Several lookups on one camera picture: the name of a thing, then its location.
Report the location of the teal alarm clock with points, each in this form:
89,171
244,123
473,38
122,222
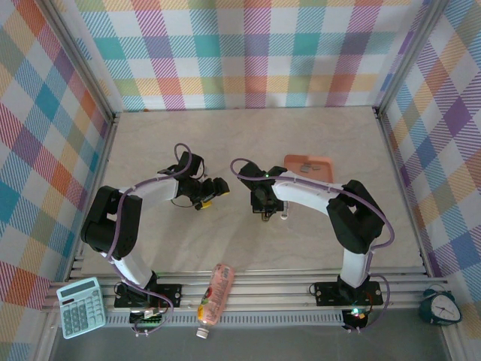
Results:
443,310

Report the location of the pink and white stapler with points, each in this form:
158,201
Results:
284,212

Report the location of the pink plastic tray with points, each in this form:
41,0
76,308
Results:
323,175

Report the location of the lit control board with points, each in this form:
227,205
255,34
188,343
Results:
357,316

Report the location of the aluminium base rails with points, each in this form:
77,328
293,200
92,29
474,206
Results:
270,293

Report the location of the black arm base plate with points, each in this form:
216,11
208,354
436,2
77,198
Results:
171,293
327,293

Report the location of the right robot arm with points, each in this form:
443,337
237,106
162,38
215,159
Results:
300,192

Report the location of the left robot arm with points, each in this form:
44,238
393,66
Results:
158,192

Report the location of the aluminium side rail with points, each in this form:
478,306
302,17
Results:
396,169
102,169

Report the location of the pink drink bottle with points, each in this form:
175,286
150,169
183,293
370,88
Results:
216,293

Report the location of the green terminal control board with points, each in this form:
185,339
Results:
150,319

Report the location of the aluminium frame post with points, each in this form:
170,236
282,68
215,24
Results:
409,60
80,64

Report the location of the light blue calculator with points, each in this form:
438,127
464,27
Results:
80,308

